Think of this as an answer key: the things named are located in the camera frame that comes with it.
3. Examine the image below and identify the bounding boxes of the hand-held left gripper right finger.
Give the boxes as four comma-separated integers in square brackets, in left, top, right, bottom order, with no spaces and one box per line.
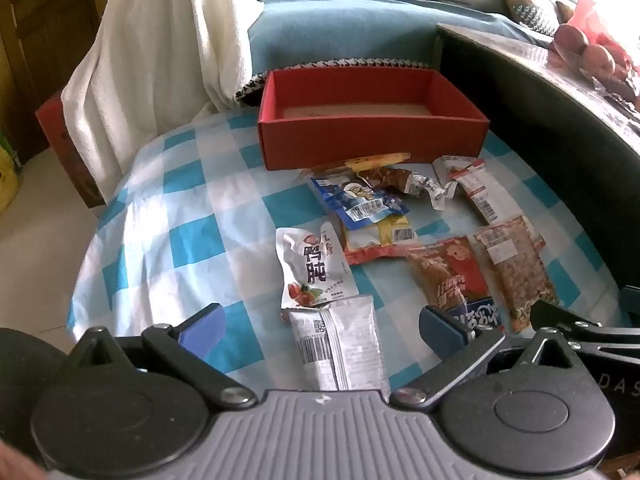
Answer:
[390,304,581,411]

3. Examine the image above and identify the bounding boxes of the white blanket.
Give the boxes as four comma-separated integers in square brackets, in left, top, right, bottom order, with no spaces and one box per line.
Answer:
[67,0,263,196]

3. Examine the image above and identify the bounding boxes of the blue and white checked sheet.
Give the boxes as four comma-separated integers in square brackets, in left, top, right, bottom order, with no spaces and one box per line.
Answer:
[67,105,626,396]

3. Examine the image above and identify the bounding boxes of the dark table with glossy top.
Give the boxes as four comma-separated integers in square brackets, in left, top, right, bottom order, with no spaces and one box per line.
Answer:
[435,22,640,321]

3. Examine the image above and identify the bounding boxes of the wooden cabinet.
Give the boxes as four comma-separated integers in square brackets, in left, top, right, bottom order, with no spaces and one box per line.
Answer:
[0,0,108,161]

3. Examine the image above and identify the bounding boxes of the clear brown snack packet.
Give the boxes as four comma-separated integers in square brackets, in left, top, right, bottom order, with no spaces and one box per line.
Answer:
[472,215,561,333]

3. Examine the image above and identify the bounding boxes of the red cardboard box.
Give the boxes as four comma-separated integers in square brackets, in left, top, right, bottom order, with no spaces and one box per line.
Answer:
[257,69,491,172]

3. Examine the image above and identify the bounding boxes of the white packet with red characters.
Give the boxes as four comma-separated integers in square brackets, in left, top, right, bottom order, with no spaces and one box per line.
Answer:
[276,226,357,309]

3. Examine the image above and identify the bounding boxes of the blue snack packet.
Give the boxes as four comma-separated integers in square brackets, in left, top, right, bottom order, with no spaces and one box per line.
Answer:
[306,170,408,233]

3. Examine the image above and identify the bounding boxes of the teal blanket with houndstooth trim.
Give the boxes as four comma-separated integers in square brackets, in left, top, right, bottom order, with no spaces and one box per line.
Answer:
[235,0,556,106]

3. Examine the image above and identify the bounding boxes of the patterned cushion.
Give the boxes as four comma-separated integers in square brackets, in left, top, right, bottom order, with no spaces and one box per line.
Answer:
[495,0,561,36]

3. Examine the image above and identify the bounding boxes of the white and red snack packet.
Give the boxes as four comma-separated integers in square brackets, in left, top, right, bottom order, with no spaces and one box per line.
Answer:
[432,156,503,225]

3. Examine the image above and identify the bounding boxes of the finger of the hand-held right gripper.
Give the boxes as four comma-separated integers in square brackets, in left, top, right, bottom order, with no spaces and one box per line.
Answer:
[530,300,640,354]

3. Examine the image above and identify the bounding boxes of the red apple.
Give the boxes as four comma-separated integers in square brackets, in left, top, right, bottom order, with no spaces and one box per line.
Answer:
[555,24,588,56]
[582,44,616,78]

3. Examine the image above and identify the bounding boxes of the yellow bag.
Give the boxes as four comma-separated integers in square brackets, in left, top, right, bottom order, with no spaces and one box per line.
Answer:
[0,130,23,216]

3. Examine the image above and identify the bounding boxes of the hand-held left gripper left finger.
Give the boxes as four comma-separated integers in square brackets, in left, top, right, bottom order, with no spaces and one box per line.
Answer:
[65,303,258,413]

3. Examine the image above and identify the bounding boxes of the brown meat snack packet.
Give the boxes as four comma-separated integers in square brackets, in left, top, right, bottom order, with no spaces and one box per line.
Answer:
[357,166,458,211]

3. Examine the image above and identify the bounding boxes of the orange snack packet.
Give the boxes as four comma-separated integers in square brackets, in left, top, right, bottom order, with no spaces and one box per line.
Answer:
[312,152,412,181]

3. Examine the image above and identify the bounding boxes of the yellow and red snack packet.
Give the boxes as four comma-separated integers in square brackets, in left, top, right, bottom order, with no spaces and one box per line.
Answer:
[330,212,426,267]

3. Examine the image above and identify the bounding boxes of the red plastic bag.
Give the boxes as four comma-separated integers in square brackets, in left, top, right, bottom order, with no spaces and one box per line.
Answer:
[565,0,640,111]

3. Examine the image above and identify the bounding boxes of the orange-brown cartoon snack packet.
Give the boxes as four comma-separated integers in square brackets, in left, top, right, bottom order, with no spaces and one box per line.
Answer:
[404,236,503,333]

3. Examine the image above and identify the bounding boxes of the grey-white barcode snack packet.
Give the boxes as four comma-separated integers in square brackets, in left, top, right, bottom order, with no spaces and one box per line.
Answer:
[281,294,391,392]

